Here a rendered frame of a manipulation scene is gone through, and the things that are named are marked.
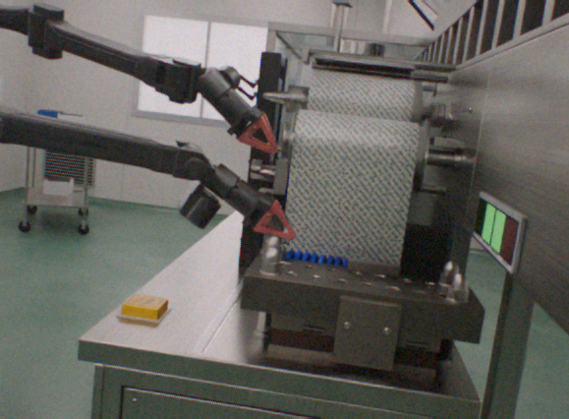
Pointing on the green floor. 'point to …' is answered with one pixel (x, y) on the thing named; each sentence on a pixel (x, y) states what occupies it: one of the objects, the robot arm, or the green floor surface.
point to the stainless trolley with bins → (67, 198)
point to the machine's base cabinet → (210, 399)
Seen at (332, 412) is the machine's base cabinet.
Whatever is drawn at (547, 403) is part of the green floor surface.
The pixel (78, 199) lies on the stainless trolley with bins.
